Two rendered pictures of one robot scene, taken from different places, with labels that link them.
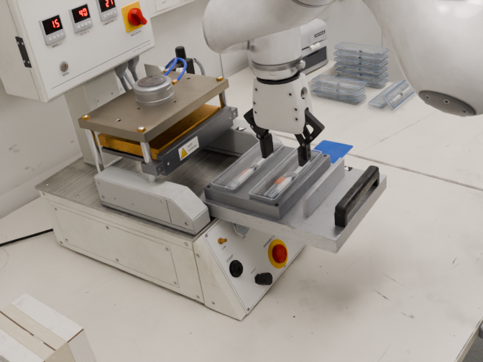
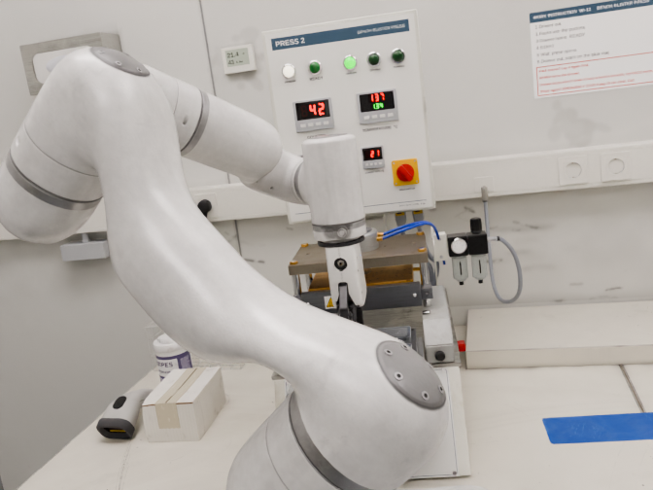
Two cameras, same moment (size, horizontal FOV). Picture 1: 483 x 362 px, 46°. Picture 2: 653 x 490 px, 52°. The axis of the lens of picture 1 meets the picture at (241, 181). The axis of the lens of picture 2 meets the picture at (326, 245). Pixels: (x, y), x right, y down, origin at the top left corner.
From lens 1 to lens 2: 105 cm
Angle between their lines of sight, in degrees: 58
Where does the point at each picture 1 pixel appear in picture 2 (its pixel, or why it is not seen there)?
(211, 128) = (381, 294)
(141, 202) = not seen: hidden behind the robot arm
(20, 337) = (174, 386)
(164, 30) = (582, 211)
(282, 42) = (315, 202)
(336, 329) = not seen: outside the picture
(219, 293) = not seen: hidden behind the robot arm
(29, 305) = (207, 373)
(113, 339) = (226, 437)
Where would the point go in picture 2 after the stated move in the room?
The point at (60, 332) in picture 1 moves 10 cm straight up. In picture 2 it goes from (185, 396) to (176, 352)
